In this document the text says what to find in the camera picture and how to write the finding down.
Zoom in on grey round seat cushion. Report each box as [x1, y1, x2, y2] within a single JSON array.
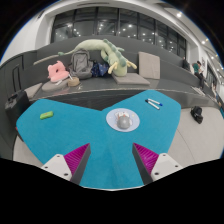
[[41, 79, 71, 93]]

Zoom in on green dragon plush toy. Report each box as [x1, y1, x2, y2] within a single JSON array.
[[57, 38, 138, 78]]

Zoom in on white marker with blue cap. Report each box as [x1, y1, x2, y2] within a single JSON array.
[[147, 97, 164, 107]]

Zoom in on grey backpack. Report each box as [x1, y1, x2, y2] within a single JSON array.
[[68, 48, 94, 80]]

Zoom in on black bag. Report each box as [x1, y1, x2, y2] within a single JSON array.
[[190, 105, 204, 125]]

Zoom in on beige upright cushion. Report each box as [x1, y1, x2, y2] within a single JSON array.
[[137, 51, 161, 80]]

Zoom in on pink plush pillow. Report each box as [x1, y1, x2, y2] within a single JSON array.
[[47, 60, 71, 83]]

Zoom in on tan round basket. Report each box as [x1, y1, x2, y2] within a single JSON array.
[[67, 76, 81, 88]]

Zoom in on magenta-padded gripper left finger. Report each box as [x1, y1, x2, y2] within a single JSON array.
[[41, 143, 92, 185]]

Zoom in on round light blue mouse pad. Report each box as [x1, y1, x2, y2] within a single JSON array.
[[105, 107, 141, 133]]

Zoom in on green eraser block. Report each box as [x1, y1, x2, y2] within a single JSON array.
[[39, 110, 55, 121]]

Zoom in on grey white computer mouse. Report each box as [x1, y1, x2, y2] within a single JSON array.
[[116, 113, 132, 131]]

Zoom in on ceiling lights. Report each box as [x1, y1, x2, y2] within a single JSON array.
[[175, 11, 218, 64]]

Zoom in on grey square seat cushion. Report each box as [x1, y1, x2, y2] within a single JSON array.
[[23, 82, 44, 100]]

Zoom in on grey flat seat cushion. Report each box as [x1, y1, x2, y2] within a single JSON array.
[[111, 72, 151, 86]]

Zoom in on white marker with black cap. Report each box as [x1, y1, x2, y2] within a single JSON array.
[[144, 99, 161, 111]]

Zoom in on black suitcase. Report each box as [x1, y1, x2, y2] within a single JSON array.
[[4, 89, 31, 129]]

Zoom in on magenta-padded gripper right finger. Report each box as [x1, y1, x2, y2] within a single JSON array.
[[131, 142, 184, 185]]

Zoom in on person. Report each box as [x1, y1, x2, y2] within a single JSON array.
[[181, 56, 191, 71], [192, 60, 206, 89]]

